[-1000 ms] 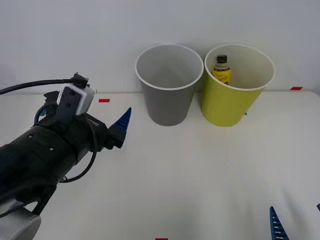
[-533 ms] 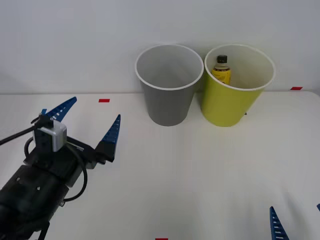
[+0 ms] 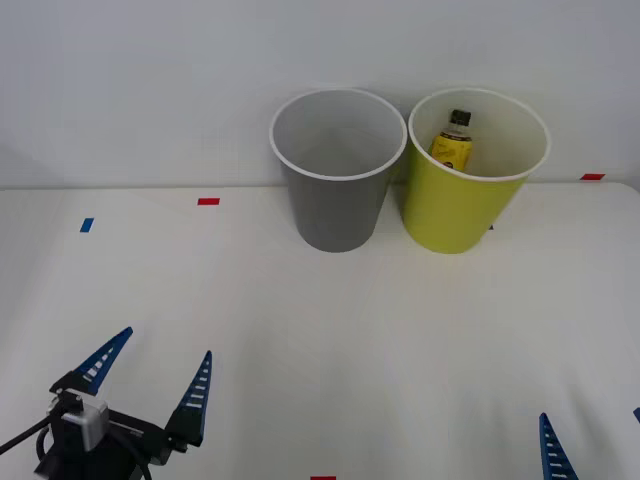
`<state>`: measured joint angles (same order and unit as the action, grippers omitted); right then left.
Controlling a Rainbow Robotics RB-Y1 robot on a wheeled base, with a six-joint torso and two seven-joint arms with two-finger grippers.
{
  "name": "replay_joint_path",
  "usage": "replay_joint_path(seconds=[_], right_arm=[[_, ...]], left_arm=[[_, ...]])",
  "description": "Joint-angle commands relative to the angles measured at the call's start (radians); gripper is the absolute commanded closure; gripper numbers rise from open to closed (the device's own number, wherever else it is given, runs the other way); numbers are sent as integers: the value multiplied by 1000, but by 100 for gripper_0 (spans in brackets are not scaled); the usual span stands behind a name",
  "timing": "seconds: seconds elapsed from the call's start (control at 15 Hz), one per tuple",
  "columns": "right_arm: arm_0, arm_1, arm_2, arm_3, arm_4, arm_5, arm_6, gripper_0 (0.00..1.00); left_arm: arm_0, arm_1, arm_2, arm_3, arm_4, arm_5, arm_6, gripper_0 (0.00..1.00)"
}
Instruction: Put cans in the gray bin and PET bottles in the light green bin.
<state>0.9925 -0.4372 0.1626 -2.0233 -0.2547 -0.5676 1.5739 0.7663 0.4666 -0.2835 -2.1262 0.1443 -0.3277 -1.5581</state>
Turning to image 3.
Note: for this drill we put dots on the yellow bottle with black cap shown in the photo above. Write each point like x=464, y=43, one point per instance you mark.
x=451, y=147

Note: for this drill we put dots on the grey plastic waste bin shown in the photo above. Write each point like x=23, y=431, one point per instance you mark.
x=336, y=210

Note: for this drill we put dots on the yellow-green plastic waste bin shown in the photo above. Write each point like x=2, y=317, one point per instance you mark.
x=452, y=215

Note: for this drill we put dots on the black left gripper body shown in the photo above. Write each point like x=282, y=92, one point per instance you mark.
x=145, y=442

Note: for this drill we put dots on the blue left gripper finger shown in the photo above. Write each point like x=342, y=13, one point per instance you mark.
x=196, y=400
x=97, y=362

